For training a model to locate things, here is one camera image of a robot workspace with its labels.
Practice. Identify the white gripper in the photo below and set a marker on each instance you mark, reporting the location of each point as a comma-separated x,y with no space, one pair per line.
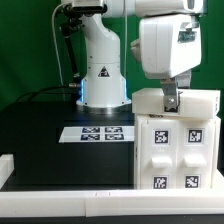
169,46

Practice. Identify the white cabinet body box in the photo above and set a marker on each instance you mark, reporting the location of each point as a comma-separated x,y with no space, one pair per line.
140,120

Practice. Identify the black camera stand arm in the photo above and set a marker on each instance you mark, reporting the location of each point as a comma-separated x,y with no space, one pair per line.
70,46

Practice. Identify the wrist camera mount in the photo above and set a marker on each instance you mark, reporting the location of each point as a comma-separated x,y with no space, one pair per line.
135,49

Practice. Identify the white cabinet top block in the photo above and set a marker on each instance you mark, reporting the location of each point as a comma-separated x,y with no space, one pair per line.
201,104

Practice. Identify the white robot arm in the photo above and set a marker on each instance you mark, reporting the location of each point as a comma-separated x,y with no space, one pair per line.
103,88

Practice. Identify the white obstacle fence frame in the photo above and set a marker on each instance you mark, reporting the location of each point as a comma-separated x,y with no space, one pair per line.
109,202

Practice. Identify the white door panel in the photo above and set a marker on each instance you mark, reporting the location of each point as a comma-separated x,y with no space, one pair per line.
158,154
195,153

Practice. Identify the white marker base plate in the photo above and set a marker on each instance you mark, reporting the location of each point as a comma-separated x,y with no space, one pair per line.
97,134

